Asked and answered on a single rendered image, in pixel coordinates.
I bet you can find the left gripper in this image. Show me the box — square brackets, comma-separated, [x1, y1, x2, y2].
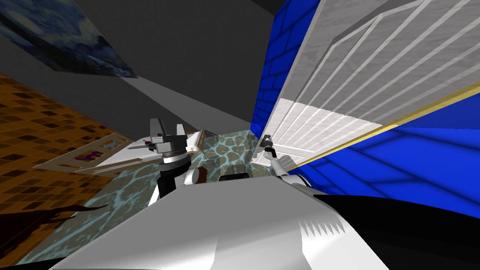
[145, 118, 188, 155]

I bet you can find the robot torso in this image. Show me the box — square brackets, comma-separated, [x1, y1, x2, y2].
[48, 173, 391, 270]

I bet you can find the grey panelled door leaf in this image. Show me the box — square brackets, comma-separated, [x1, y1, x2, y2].
[252, 0, 480, 168]

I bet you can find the blue swirling wall painting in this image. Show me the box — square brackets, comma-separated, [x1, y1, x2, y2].
[0, 0, 140, 79]

